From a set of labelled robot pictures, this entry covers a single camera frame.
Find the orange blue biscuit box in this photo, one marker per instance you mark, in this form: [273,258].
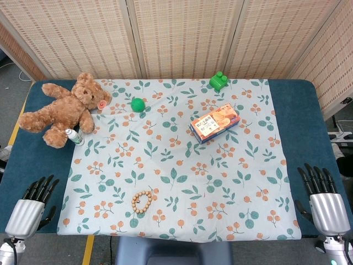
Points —
[213,124]

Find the brown teddy bear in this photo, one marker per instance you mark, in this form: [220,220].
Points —
[63,107]

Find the dark blue padded table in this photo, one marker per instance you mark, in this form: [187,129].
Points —
[298,124]

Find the floral leaf print tablecloth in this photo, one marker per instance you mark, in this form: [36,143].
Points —
[176,165]

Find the green toy building block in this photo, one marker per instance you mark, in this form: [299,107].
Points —
[218,82]

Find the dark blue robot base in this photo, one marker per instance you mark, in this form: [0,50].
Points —
[171,251]

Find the green ball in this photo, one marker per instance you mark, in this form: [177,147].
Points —
[137,105]

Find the woven bamboo folding screen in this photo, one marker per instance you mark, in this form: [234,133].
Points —
[182,38]

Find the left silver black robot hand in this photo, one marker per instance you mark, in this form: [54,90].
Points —
[24,215]

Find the small white bottle green label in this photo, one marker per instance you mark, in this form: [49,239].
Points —
[75,137]

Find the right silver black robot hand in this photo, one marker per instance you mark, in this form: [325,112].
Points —
[328,212]

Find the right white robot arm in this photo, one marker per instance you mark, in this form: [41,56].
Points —
[337,251]

